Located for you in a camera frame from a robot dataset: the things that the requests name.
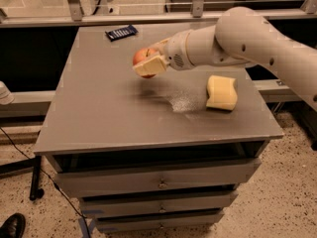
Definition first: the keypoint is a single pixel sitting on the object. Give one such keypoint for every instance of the red apple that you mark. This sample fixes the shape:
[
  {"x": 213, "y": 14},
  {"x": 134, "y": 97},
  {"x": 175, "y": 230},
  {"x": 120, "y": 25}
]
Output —
[{"x": 146, "y": 62}]

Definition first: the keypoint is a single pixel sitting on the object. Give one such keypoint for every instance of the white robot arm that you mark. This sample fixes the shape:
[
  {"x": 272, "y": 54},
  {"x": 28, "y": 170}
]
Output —
[{"x": 244, "y": 34}]

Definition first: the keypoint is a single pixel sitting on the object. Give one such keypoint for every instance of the grey drawer cabinet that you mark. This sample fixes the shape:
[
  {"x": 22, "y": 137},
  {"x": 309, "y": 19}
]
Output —
[{"x": 105, "y": 117}]

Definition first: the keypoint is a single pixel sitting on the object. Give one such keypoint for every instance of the yellow sponge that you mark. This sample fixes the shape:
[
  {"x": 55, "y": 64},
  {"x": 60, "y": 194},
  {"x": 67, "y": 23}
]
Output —
[{"x": 222, "y": 93}]

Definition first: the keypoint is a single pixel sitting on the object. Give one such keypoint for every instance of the middle grey drawer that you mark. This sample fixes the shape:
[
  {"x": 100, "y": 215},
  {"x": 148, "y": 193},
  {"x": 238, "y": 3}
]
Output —
[{"x": 161, "y": 204}]

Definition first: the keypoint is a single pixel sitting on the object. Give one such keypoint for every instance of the grey drawer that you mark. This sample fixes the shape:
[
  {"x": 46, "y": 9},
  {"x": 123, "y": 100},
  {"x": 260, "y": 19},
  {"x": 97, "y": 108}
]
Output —
[
  {"x": 157, "y": 178},
  {"x": 158, "y": 220},
  {"x": 161, "y": 204}
]

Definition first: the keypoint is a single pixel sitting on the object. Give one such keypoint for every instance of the top grey drawer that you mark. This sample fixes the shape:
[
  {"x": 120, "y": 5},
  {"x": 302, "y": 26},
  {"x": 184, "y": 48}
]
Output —
[{"x": 157, "y": 178}]

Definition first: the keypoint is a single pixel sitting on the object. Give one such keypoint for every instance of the bottom grey drawer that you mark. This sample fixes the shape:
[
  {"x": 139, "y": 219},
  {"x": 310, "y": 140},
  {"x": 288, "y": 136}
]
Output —
[{"x": 158, "y": 220}]

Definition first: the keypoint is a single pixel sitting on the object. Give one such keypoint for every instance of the grey metal railing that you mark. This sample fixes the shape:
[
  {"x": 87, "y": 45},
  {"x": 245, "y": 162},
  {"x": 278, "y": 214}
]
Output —
[{"x": 40, "y": 13}]

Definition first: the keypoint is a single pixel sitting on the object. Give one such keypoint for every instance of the black stand leg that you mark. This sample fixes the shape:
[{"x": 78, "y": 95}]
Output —
[{"x": 34, "y": 166}]

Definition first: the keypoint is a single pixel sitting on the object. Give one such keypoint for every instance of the white object at left edge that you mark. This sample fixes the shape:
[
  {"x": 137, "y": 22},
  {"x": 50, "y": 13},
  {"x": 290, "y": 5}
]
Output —
[{"x": 6, "y": 96}]

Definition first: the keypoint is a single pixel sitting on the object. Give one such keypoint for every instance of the black shoe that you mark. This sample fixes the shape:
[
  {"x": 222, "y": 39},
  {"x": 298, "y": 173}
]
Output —
[{"x": 13, "y": 227}]

